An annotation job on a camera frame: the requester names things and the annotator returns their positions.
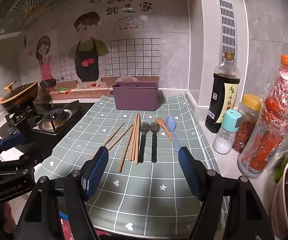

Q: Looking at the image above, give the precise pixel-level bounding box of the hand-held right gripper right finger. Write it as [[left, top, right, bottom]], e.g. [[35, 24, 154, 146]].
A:
[[178, 146, 274, 240]]

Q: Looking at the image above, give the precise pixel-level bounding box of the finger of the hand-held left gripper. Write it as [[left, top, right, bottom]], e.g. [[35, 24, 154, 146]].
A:
[[0, 154, 36, 177], [0, 132, 26, 155]]

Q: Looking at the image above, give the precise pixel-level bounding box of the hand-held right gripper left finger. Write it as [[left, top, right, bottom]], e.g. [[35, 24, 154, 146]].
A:
[[14, 146, 109, 240]]

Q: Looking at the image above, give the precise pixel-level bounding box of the black-handled metal spoon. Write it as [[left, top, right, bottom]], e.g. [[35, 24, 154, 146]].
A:
[[138, 122, 150, 163], [149, 122, 161, 163]]

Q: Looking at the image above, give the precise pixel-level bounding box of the blue plastic spoon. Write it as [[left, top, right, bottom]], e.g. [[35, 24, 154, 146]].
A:
[[165, 116, 182, 153]]

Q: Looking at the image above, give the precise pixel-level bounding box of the wooden spoon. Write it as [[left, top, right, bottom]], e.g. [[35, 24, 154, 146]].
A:
[[155, 117, 174, 140]]

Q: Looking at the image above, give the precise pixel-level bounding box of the purple plastic utensil holder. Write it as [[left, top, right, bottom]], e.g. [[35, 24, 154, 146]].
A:
[[112, 78, 161, 111]]

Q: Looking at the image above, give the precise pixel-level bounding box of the teal-lidded salt shaker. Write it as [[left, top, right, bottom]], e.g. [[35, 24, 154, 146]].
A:
[[212, 110, 242, 155]]

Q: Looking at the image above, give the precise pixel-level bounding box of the green checked table mat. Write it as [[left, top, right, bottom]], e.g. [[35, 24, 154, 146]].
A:
[[33, 94, 230, 239]]

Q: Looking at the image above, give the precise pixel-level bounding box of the black gas stove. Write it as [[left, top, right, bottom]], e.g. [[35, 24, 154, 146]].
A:
[[0, 99, 87, 155]]

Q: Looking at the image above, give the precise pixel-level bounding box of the yellow-lidded chili flake jar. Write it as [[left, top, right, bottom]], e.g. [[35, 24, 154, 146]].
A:
[[232, 94, 262, 153]]

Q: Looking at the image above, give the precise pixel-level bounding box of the dark soy sauce bottle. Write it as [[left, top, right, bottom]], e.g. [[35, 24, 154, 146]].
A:
[[205, 52, 241, 133]]

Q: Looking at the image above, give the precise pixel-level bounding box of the orange-capped plastic bottle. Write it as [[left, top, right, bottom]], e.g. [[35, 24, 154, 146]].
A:
[[237, 54, 288, 179]]

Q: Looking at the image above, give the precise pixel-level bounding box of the green leafy vegetable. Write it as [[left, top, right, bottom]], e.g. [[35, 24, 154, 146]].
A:
[[274, 155, 288, 182]]

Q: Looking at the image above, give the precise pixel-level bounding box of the small round dish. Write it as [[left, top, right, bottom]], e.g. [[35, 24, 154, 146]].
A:
[[116, 76, 137, 83]]

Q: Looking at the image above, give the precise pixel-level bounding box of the white plastic colander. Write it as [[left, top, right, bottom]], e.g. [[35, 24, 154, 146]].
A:
[[271, 162, 288, 240]]

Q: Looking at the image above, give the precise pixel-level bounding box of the range hood with fan pattern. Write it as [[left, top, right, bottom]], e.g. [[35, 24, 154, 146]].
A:
[[0, 0, 117, 48]]

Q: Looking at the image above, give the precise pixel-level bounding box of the white vent grille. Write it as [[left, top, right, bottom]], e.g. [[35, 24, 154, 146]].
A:
[[215, 0, 237, 55]]

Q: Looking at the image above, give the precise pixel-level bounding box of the black pot with wooden handle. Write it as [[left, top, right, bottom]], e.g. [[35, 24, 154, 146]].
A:
[[0, 81, 39, 114]]

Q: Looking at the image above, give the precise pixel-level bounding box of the cartoon couple wall poster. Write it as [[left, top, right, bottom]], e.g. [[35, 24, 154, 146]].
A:
[[16, 0, 162, 85]]

